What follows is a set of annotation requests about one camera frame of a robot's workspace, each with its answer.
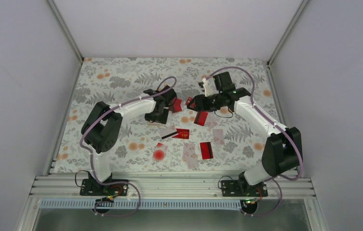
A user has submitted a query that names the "red vip card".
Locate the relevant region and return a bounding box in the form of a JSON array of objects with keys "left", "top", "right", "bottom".
[
  {"left": 186, "top": 97, "right": 195, "bottom": 110},
  {"left": 172, "top": 128, "right": 190, "bottom": 140}
]

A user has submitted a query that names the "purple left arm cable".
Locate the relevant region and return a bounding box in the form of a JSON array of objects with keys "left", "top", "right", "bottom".
[{"left": 79, "top": 76, "right": 178, "bottom": 218}]

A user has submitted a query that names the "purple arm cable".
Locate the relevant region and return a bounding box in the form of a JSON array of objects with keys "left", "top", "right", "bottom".
[
  {"left": 79, "top": 76, "right": 178, "bottom": 218},
  {"left": 205, "top": 66, "right": 304, "bottom": 218}
]

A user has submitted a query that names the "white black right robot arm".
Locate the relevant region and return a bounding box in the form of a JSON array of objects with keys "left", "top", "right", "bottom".
[{"left": 187, "top": 68, "right": 303, "bottom": 196}]

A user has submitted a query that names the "red VIP card centre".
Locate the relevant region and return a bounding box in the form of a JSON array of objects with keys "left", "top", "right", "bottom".
[{"left": 172, "top": 128, "right": 190, "bottom": 140}]

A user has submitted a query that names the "white card red circle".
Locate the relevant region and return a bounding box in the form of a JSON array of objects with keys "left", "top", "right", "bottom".
[{"left": 153, "top": 142, "right": 168, "bottom": 161}]

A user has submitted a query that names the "red card top left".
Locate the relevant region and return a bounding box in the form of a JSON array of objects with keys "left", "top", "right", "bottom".
[{"left": 168, "top": 98, "right": 182, "bottom": 113}]

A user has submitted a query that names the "red VIP card upper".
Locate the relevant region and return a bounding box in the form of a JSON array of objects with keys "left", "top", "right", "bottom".
[{"left": 186, "top": 97, "right": 195, "bottom": 110}]

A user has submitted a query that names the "grey slotted cable duct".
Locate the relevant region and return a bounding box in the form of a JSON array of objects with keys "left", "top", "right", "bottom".
[{"left": 39, "top": 198, "right": 241, "bottom": 210}]

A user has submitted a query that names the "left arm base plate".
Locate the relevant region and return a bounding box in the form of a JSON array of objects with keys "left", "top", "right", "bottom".
[{"left": 79, "top": 179, "right": 129, "bottom": 197}]

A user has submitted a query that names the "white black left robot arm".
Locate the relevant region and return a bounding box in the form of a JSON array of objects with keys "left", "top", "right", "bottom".
[{"left": 79, "top": 86, "right": 176, "bottom": 195}]

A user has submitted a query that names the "beige leather card holder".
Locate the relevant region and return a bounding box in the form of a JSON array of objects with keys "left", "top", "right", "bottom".
[{"left": 146, "top": 123, "right": 165, "bottom": 128}]

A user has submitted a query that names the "white floral card upper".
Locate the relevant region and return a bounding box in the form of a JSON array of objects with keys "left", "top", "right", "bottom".
[{"left": 204, "top": 113, "right": 218, "bottom": 129}]

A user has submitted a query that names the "red magnetic stripe card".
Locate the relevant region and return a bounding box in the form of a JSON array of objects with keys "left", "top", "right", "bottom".
[{"left": 194, "top": 112, "right": 208, "bottom": 126}]

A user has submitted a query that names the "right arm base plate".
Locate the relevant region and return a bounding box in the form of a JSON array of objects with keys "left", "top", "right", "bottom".
[{"left": 220, "top": 180, "right": 268, "bottom": 197}]

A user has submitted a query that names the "white floral card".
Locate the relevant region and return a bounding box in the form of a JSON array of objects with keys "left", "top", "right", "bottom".
[
  {"left": 182, "top": 143, "right": 199, "bottom": 169},
  {"left": 212, "top": 128, "right": 225, "bottom": 145},
  {"left": 204, "top": 113, "right": 218, "bottom": 129}
]

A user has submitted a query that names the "red stripe card lower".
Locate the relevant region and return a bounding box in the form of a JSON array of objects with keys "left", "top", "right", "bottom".
[{"left": 200, "top": 142, "right": 213, "bottom": 160}]

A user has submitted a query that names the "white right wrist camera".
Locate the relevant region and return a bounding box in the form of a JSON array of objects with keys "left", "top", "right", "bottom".
[{"left": 199, "top": 77, "right": 213, "bottom": 97}]

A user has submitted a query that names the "floral patterned table mat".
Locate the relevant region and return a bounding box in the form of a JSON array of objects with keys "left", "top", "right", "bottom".
[{"left": 53, "top": 58, "right": 278, "bottom": 173}]

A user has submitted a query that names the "white floral card right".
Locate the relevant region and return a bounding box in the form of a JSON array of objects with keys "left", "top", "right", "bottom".
[{"left": 212, "top": 128, "right": 225, "bottom": 145}]

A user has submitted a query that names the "aluminium rail frame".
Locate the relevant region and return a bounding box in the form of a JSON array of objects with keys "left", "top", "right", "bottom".
[{"left": 29, "top": 173, "right": 316, "bottom": 199}]

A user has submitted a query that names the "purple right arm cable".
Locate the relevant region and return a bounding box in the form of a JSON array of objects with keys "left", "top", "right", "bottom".
[{"left": 205, "top": 66, "right": 304, "bottom": 218}]

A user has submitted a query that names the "white floral card lower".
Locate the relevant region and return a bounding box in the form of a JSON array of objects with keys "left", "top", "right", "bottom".
[{"left": 182, "top": 143, "right": 199, "bottom": 169}]

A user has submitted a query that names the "white card black stripe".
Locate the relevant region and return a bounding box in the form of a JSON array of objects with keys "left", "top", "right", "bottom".
[{"left": 159, "top": 128, "right": 178, "bottom": 140}]

